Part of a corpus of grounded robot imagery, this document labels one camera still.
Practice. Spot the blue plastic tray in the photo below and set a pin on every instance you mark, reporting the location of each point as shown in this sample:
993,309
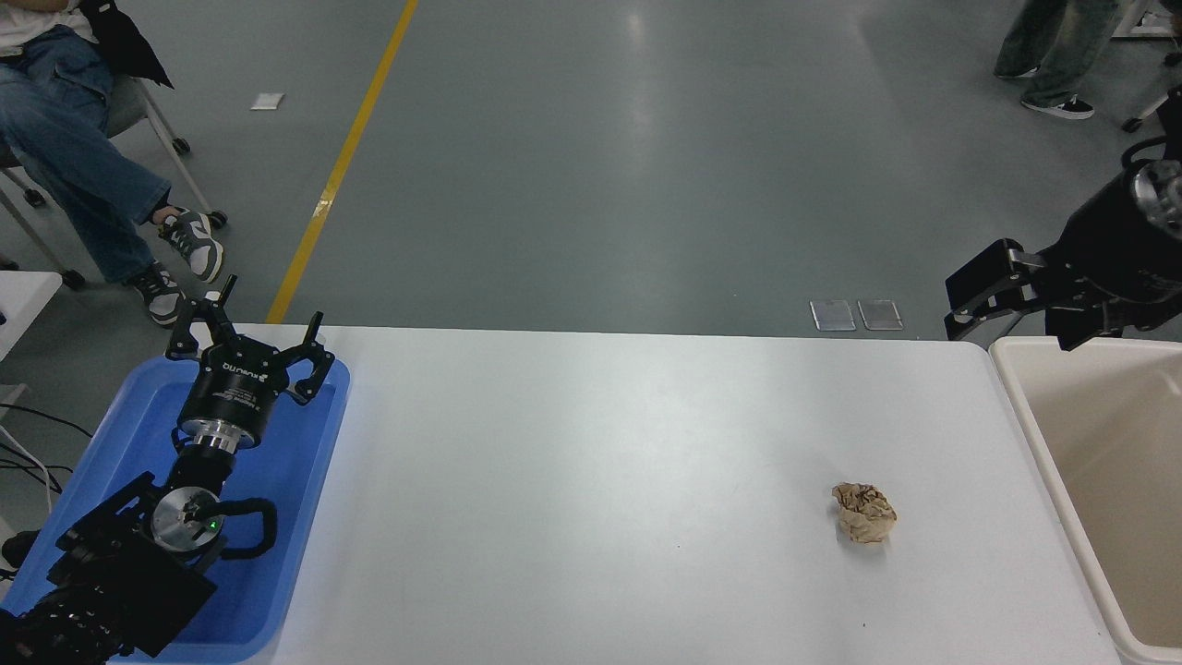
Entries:
277,480

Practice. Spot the black jacket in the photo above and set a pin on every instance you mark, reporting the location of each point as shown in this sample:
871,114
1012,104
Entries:
120,42

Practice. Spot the white paper scrap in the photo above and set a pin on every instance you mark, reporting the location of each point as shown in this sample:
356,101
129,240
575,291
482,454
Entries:
267,102

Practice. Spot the white rolling frame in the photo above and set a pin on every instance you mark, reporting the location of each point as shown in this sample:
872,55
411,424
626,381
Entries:
1150,28

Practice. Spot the small white table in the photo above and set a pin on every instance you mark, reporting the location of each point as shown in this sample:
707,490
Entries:
23,300

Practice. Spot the tan paper ball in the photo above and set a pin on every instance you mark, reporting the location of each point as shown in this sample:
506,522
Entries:
864,515

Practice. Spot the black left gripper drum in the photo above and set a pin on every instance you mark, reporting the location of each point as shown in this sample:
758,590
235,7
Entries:
231,392

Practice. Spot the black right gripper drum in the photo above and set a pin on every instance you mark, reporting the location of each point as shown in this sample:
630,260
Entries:
1103,254

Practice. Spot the metal floor plate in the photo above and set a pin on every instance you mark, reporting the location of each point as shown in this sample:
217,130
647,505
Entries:
833,315
880,314

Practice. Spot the grey chair with casters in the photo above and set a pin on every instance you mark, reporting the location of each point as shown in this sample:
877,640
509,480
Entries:
152,115

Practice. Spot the small black object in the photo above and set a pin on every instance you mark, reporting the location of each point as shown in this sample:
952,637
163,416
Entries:
20,547

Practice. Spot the large pale bin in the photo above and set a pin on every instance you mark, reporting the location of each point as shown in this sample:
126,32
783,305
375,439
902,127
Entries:
1117,462

